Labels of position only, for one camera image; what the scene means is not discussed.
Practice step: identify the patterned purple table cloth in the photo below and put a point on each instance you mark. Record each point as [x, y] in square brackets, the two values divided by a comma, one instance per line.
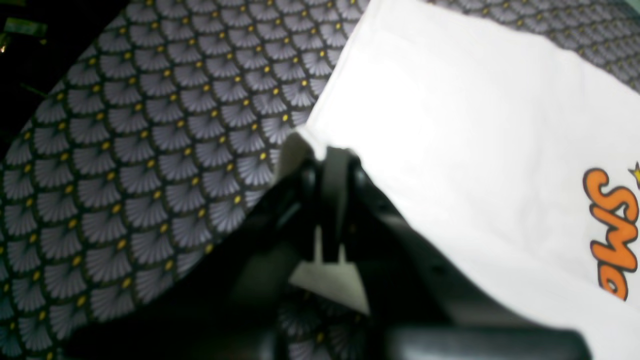
[154, 148]

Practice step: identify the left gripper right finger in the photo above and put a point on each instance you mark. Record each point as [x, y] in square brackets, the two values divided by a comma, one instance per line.
[423, 306]

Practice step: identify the white printed T-shirt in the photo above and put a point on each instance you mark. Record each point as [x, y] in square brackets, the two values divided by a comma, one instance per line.
[507, 133]

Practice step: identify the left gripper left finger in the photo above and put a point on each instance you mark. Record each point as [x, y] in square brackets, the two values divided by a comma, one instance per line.
[226, 307]

